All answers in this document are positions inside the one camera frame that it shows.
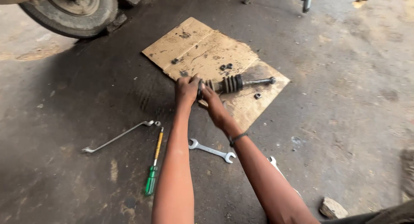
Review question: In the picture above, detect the person's right hand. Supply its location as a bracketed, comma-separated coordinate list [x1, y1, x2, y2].
[198, 83, 234, 131]

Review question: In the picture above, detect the person's left hand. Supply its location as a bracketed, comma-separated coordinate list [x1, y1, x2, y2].
[175, 74, 202, 106]

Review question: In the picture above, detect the black drive shaft with boot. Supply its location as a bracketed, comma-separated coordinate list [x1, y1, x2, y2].
[197, 74, 277, 101]

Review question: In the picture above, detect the stained brown cardboard sheet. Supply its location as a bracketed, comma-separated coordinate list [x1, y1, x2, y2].
[142, 17, 290, 132]

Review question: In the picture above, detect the silver double open-end spanner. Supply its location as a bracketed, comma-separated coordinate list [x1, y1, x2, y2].
[188, 139, 237, 164]

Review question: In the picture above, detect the dark wedge block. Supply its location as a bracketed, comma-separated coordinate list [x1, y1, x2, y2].
[106, 13, 128, 33]

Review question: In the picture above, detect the vehicle tyre with rim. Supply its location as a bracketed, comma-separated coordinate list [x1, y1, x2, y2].
[18, 0, 119, 39]

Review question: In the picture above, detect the pale stone chunk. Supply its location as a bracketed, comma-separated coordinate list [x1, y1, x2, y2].
[319, 197, 349, 219]

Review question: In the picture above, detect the dark thread wrist bracelet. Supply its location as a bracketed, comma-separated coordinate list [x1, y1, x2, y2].
[228, 132, 249, 147]

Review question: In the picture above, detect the green handled screwdriver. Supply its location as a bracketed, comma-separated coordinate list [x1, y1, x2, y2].
[144, 127, 164, 196]

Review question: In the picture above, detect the offset silver ring spanner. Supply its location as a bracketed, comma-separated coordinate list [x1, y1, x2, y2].
[81, 120, 155, 154]

